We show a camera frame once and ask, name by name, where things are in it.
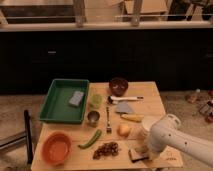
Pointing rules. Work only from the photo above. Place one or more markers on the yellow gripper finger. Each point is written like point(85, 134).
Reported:
point(153, 155)

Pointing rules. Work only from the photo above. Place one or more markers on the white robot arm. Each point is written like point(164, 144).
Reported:
point(165, 133)

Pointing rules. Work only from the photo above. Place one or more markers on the small metal cup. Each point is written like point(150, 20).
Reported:
point(93, 118)

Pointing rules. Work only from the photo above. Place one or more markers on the green plastic cup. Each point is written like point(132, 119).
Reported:
point(95, 101)

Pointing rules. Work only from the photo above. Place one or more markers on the white plastic bottle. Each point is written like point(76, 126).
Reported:
point(146, 125)

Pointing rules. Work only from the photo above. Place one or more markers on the yellow lemon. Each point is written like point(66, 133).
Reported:
point(123, 129)

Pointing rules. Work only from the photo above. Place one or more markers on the bunch of dark grapes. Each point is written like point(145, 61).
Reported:
point(107, 149)

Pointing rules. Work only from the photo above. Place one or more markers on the metal fork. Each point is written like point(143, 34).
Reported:
point(108, 129)

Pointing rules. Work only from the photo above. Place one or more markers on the grey triangular cloth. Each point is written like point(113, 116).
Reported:
point(123, 107)

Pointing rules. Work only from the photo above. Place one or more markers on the green pepper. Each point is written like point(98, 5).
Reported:
point(92, 140)

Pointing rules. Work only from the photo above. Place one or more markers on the dark red bowl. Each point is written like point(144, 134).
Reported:
point(118, 86)

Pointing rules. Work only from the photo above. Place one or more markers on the grey sponge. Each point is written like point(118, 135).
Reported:
point(76, 98)

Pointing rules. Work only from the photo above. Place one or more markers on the orange plastic bowl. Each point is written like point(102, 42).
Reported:
point(56, 148)

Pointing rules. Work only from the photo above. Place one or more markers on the green plastic tray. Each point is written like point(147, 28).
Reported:
point(57, 107)

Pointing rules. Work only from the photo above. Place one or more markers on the white handled brush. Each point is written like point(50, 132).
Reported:
point(115, 100)

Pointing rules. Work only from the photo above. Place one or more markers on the black chair frame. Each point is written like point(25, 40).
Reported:
point(24, 135)

